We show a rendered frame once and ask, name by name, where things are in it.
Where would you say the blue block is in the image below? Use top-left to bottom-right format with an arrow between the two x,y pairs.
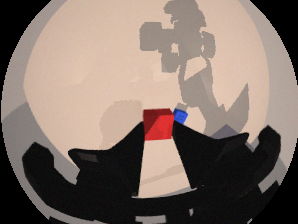
173,109 -> 188,124

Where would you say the red block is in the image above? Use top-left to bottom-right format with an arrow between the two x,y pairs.
142,109 -> 174,141

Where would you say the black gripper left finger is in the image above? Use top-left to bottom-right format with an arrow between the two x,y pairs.
68,121 -> 145,197

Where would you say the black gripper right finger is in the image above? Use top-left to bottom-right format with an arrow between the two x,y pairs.
172,120 -> 249,189

